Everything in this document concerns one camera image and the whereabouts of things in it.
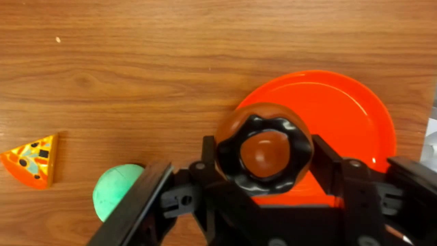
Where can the toy pizza slice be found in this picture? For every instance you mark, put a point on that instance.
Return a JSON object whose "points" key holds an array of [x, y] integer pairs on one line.
{"points": [[31, 165]]}

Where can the green ball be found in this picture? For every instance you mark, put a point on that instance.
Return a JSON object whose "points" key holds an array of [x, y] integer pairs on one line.
{"points": [[112, 187]]}

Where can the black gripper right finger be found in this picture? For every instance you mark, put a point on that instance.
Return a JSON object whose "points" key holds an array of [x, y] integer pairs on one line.
{"points": [[357, 218]]}

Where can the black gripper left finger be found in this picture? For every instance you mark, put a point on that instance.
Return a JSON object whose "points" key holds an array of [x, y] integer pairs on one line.
{"points": [[219, 206]]}

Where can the brown chocolate toy donut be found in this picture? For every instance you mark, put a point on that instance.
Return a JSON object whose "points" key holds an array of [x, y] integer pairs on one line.
{"points": [[264, 148]]}

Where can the orange plastic plate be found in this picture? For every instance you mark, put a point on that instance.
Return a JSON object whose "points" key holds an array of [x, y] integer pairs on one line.
{"points": [[344, 113]]}

